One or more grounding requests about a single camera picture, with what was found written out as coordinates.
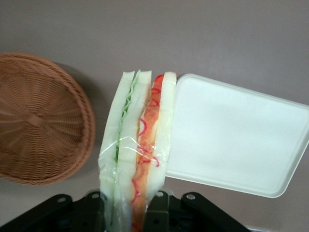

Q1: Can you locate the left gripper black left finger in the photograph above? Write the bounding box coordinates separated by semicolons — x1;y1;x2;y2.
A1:
69;190;109;232

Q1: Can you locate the beige rectangular tray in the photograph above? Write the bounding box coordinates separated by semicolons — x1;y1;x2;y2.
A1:
165;73;309;199

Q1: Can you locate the triangle sandwich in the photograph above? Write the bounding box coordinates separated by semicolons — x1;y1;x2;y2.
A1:
97;69;179;232

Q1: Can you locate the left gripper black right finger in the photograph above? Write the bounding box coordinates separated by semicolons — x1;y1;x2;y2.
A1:
144;189;174;232

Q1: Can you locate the round brown wicker basket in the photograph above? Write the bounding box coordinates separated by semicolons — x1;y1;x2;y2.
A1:
0;51;97;186

